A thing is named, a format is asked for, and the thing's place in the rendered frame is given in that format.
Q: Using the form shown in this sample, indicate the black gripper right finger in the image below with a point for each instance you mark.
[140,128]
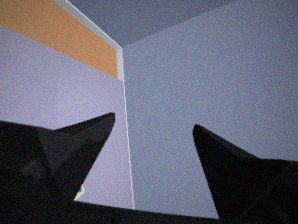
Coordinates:
[237,179]

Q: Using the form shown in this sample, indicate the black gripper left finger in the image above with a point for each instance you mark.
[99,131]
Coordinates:
[66,154]

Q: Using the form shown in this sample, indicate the pale yellow board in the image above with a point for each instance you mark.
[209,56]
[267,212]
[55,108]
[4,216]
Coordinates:
[81,191]

